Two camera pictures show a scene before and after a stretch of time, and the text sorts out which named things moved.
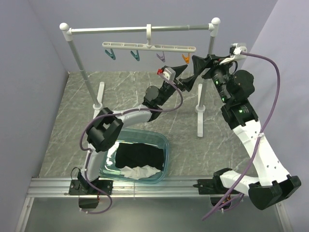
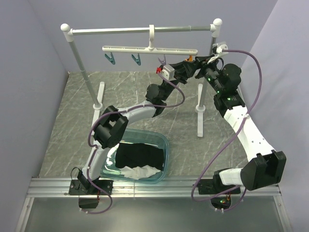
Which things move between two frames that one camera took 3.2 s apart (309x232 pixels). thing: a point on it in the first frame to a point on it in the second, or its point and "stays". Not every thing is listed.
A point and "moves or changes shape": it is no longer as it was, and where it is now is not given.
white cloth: x=137 y=172 stays
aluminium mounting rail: x=179 y=187 stays
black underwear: x=128 y=154 stays
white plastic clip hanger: x=148 y=45 moves or changes shape
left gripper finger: x=187 y=82 to x=189 y=73
